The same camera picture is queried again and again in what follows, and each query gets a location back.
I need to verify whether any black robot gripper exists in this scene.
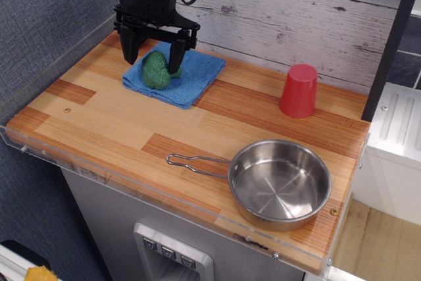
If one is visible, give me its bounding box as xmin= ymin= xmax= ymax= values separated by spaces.
xmin=120 ymin=0 xmax=200 ymax=74

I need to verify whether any green toy broccoli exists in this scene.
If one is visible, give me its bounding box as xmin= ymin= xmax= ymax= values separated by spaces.
xmin=141 ymin=51 xmax=182 ymax=90

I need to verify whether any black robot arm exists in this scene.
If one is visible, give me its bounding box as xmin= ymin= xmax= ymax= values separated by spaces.
xmin=114 ymin=0 xmax=200 ymax=74

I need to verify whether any stainless steel pot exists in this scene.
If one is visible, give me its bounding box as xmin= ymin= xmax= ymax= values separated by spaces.
xmin=166 ymin=139 xmax=333 ymax=233

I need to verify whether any blue folded cloth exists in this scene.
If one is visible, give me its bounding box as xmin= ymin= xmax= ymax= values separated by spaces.
xmin=122 ymin=43 xmax=226 ymax=109

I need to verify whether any red plastic cup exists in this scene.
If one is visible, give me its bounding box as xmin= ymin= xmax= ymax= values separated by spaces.
xmin=280 ymin=64 xmax=318 ymax=118

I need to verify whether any grey toy fridge cabinet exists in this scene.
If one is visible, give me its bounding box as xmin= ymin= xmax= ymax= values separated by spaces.
xmin=63 ymin=170 xmax=305 ymax=280

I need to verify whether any silver dispenser button panel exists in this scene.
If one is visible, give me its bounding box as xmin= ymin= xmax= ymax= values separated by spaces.
xmin=133 ymin=222 xmax=214 ymax=280

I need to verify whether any yellow and black object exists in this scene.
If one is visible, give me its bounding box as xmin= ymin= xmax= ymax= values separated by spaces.
xmin=24 ymin=266 xmax=59 ymax=281

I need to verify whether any white toy sink unit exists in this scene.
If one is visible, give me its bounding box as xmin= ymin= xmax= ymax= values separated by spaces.
xmin=352 ymin=83 xmax=420 ymax=224

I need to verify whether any black right frame post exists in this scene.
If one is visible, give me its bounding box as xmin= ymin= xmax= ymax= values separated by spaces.
xmin=361 ymin=0 xmax=416 ymax=122

